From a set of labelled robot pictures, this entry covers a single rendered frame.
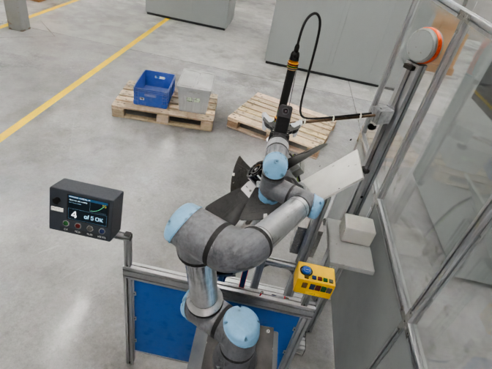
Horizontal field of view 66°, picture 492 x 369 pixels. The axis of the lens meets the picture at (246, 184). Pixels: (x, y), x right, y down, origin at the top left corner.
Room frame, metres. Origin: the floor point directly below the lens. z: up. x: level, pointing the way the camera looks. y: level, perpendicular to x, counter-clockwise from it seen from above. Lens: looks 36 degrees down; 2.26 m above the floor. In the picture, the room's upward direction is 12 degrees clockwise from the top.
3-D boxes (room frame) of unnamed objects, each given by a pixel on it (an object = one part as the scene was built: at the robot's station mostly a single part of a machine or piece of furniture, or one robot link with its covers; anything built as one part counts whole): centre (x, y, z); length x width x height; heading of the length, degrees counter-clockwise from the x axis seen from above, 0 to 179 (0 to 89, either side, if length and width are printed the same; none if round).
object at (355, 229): (1.66, -0.66, 0.92); 0.17 x 0.16 x 0.11; 89
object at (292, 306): (1.11, 0.02, 0.82); 0.90 x 0.04 x 0.08; 89
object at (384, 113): (1.83, -0.60, 1.53); 0.10 x 0.07 x 0.09; 124
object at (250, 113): (4.53, -0.32, 0.07); 1.20 x 1.00 x 0.15; 73
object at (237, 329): (0.69, -0.07, 1.19); 0.13 x 0.12 x 0.14; 64
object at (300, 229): (1.69, -0.42, 0.73); 0.15 x 0.09 x 0.22; 89
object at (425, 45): (1.88, -0.68, 1.88); 0.16 x 0.07 x 0.16; 34
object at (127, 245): (1.12, 0.45, 0.96); 0.03 x 0.03 x 0.20; 89
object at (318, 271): (1.11, -0.37, 1.02); 0.16 x 0.10 x 0.11; 89
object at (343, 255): (1.58, -0.63, 0.85); 0.36 x 0.24 x 0.03; 179
